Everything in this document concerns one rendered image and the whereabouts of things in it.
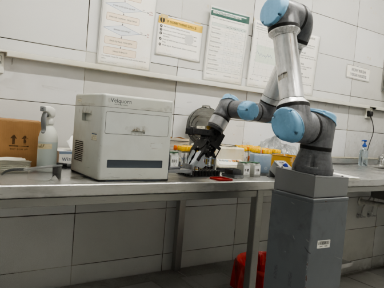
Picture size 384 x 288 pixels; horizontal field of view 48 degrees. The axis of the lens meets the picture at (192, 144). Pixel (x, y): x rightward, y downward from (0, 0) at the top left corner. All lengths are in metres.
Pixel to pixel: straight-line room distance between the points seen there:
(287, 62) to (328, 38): 1.72
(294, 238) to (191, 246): 1.07
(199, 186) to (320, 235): 0.47
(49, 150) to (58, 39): 0.65
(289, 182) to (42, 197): 0.86
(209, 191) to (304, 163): 0.38
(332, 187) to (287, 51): 0.51
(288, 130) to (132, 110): 0.54
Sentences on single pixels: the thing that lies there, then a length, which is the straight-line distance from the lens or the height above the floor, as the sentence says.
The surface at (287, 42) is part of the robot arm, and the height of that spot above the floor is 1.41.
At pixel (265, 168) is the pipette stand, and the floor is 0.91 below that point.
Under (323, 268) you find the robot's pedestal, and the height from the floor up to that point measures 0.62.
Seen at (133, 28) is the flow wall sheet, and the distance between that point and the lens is 2.24.
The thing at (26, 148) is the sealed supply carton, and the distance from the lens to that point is 1.74.
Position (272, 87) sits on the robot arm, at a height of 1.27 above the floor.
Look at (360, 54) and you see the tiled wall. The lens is 3.57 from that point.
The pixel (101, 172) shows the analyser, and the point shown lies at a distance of 1.48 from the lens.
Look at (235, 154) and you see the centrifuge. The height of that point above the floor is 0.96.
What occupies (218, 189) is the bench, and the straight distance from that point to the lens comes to 1.71.
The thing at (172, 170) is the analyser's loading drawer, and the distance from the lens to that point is 1.63.
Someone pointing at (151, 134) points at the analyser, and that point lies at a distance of 1.55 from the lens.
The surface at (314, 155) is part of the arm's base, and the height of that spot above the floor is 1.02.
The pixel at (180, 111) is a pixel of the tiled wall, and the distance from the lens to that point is 2.38.
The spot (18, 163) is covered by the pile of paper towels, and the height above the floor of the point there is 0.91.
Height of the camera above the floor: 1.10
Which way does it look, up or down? 3 degrees down
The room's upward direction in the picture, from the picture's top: 5 degrees clockwise
